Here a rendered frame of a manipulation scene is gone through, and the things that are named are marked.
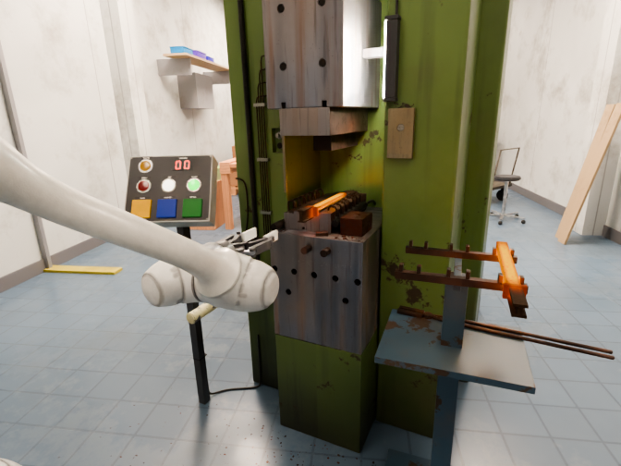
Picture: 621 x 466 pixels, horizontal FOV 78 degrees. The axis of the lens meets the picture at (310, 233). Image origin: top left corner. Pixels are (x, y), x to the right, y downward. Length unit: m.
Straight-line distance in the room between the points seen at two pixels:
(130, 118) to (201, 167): 3.77
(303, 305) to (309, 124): 0.68
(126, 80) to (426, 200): 4.42
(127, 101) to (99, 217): 4.69
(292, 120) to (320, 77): 0.18
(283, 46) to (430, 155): 0.63
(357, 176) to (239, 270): 1.21
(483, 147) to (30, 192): 1.62
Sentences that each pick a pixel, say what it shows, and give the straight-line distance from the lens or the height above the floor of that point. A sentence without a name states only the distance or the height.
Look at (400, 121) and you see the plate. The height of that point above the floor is 1.31.
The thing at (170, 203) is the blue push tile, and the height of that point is 1.02.
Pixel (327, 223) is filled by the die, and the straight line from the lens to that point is 1.43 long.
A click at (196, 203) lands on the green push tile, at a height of 1.02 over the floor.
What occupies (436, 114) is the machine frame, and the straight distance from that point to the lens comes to 1.42.
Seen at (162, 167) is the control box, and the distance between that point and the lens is 1.67.
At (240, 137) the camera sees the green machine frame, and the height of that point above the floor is 1.26.
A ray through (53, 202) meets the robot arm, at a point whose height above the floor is 1.22.
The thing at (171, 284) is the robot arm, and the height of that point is 1.01.
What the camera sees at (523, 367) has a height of 0.68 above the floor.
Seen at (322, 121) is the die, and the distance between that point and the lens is 1.39.
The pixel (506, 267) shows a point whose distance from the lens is 1.10.
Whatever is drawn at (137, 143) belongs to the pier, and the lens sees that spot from 5.33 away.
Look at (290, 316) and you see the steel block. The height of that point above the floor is 0.57.
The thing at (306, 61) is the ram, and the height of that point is 1.51.
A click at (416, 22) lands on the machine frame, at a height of 1.62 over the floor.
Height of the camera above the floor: 1.33
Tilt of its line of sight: 17 degrees down
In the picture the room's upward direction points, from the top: 1 degrees counter-clockwise
